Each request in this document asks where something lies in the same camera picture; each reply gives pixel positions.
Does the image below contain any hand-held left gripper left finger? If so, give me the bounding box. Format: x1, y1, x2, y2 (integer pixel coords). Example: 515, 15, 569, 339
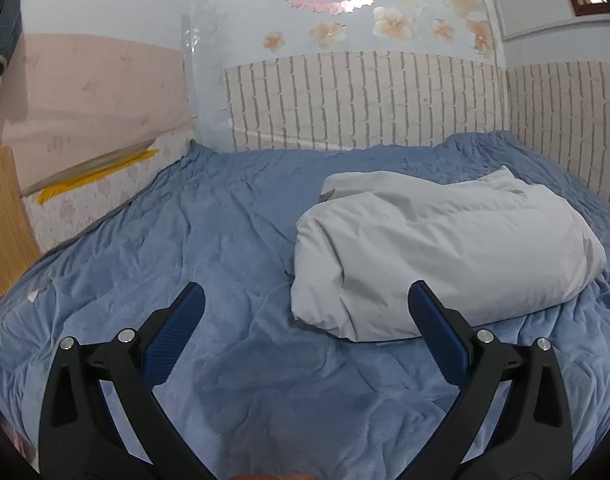
38, 281, 216, 480

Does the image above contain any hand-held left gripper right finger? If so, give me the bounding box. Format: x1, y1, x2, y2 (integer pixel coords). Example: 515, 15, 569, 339
407, 280, 576, 480

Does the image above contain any grey puffer jacket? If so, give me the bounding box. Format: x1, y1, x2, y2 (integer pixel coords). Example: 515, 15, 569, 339
290, 165, 608, 344

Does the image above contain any blue blanket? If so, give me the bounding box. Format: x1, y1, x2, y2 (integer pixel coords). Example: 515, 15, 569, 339
0, 130, 610, 480

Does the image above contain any yellow tape strip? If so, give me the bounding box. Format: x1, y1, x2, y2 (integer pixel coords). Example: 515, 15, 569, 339
37, 147, 160, 206

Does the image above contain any bamboo board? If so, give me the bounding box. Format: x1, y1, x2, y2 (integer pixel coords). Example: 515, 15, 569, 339
0, 147, 42, 287

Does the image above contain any pink padded panel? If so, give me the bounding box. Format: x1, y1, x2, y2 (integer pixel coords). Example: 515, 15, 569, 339
0, 32, 196, 196

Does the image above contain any clear plastic sheet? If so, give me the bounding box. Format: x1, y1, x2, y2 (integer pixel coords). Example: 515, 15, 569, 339
180, 0, 234, 154

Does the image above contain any dark knitted garment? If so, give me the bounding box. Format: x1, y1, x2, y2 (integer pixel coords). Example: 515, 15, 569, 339
0, 0, 24, 122

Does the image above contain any brick-pattern wall panel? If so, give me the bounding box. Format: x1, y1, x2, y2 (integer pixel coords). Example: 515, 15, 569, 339
505, 61, 610, 207
224, 52, 508, 154

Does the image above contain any group of flower wall stickers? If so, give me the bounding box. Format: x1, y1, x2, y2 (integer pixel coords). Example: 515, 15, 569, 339
262, 0, 496, 59

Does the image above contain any white cable conduit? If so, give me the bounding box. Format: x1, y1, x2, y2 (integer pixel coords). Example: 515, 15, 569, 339
502, 12, 610, 44

